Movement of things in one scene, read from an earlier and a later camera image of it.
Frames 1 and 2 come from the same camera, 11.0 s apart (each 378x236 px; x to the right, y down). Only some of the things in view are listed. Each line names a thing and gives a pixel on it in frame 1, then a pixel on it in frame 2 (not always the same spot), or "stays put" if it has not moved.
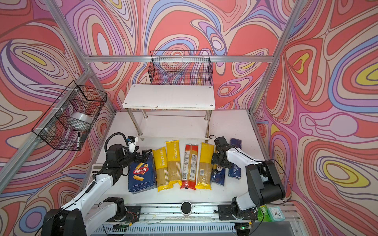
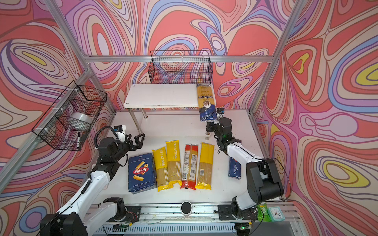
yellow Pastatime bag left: (160, 156) stays put
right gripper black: (214, 160) -> (209, 126)
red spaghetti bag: (189, 178) stays put
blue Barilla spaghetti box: (234, 172) stays put
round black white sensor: (186, 207) stays put
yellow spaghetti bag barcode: (206, 162) stays put
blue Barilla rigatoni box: (142, 176) stays put
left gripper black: (143, 159) -> (138, 145)
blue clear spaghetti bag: (218, 177) -> (207, 107)
